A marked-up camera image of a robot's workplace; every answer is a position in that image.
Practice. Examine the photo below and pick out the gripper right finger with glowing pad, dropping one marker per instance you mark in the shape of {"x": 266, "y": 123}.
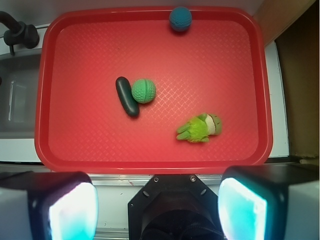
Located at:
{"x": 270, "y": 202}

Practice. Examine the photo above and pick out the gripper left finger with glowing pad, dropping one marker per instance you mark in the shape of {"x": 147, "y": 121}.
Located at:
{"x": 47, "y": 206}

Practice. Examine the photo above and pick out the green foam golf ball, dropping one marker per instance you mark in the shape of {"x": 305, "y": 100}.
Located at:
{"x": 143, "y": 90}

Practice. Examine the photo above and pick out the blue foam golf ball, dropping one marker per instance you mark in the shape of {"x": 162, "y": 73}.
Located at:
{"x": 180, "y": 19}

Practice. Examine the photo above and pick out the green fuzzy plush toy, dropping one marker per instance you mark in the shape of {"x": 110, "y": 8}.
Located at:
{"x": 198, "y": 129}

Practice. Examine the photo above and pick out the grey toy sink basin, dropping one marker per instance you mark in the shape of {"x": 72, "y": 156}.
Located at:
{"x": 19, "y": 77}

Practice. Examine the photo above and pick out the red plastic tray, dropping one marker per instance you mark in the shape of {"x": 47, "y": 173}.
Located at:
{"x": 216, "y": 67}

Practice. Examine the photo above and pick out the dark green toy cucumber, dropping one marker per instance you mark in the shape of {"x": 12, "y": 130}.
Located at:
{"x": 124, "y": 91}

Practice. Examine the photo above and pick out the black toy faucet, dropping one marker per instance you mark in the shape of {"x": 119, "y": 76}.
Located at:
{"x": 18, "y": 33}

